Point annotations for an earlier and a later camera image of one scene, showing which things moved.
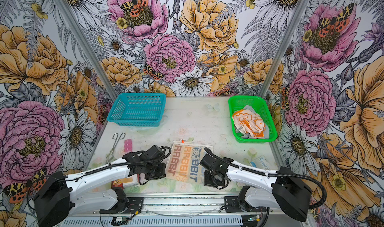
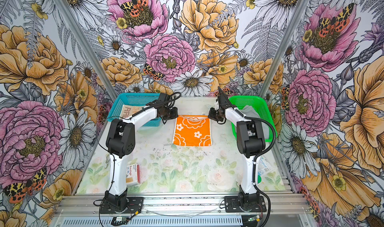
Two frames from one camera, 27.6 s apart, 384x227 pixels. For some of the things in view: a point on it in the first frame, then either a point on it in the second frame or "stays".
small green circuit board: [120, 218] stays
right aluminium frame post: [301, 2] stays
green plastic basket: [236, 103] stays
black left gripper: [160, 174] → [174, 115]
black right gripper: [207, 182] → [211, 115]
